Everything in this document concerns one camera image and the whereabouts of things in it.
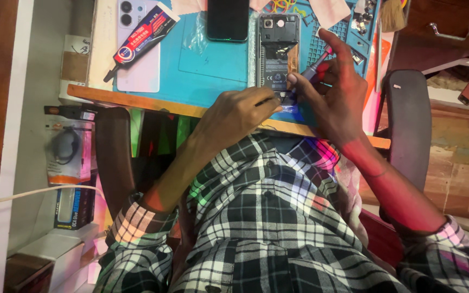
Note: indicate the person's right hand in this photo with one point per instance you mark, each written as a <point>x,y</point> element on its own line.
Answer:
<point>340,105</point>

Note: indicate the person's left hand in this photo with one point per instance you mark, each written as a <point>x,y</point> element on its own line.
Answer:
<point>230,114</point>

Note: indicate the person's left fingers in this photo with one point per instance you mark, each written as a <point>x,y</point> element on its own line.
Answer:
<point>265,103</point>

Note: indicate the black tweezers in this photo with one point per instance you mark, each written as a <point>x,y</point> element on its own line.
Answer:
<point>260,102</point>

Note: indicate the grey precision screwdriver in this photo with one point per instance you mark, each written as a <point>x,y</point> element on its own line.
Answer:
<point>315,67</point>

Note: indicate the clear phone case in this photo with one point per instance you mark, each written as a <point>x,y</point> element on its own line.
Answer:
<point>253,49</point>

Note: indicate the opened smartphone without back cover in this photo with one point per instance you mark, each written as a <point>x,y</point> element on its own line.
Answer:
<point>277,44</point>

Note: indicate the blue repair mat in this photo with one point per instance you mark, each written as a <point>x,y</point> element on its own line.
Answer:
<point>214,65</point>

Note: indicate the black smartphone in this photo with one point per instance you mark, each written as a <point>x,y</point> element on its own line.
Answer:
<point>228,20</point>

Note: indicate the metal sim tray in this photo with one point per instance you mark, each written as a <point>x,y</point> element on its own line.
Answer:
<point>310,19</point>

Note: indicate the clear plastic film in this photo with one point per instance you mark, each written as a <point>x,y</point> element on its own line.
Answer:
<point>198,34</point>

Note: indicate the pile of coloured rubber bands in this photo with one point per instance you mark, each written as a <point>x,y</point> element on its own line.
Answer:
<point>281,5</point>

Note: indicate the pink paper sheet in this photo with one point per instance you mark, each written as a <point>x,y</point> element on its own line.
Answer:
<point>329,12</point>
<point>187,5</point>

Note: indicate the orange plastic sheet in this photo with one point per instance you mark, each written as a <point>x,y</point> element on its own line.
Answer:
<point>384,57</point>

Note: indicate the pile of small metal parts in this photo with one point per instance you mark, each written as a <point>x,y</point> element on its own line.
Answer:
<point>363,18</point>

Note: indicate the lilac smartphone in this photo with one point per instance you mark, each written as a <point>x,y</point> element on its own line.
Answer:
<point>136,75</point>

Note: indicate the black red glue tube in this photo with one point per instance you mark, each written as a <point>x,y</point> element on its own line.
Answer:
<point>147,34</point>

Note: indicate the black chair armrest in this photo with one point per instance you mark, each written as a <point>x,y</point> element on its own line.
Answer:
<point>407,126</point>

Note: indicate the wooden bristle brush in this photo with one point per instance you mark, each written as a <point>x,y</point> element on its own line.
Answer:
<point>393,16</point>

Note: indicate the brown wooden drawer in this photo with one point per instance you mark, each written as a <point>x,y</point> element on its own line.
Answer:
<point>434,53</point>

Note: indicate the white cardboard box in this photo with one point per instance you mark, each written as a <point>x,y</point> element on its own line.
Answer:
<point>75,65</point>

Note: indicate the white shelf with phone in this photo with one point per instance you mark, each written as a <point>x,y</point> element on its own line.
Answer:
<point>468,87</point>

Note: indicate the black blue remover box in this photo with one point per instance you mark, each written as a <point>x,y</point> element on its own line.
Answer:
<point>75,207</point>

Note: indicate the white carton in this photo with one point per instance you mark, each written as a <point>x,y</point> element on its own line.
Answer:
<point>55,252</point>

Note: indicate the brown box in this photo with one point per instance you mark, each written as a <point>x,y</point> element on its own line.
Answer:
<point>27,274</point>

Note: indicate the small metal bracket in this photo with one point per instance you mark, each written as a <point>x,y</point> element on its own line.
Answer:
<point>357,57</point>

